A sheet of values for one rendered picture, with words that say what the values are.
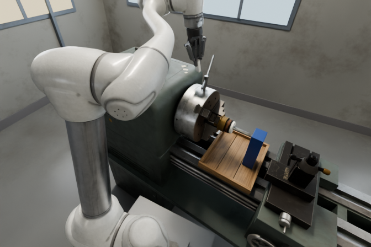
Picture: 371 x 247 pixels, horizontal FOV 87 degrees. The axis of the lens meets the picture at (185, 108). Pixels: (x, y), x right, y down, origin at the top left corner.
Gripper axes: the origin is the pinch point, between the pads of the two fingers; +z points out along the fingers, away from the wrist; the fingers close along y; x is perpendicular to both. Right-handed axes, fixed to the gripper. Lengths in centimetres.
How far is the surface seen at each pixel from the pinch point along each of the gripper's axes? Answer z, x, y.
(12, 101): 74, 221, -126
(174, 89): 8.0, 1.8, -15.6
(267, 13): 25, 70, 163
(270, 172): 36, -52, -3
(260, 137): 27.3, -39.8, 3.9
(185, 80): 9.2, 5.5, -5.6
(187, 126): 22.4, -12.7, -20.1
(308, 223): 42, -74, -8
